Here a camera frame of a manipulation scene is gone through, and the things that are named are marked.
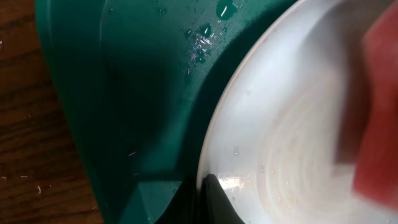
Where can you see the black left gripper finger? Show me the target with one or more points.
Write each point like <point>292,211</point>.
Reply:
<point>207,205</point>

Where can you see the light blue plate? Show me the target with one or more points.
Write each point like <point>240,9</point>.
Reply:
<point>284,137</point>

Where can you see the red and green sponge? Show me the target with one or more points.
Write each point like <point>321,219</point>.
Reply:
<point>376,171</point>

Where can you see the teal plastic tray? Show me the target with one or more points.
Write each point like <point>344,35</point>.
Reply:
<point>139,81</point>

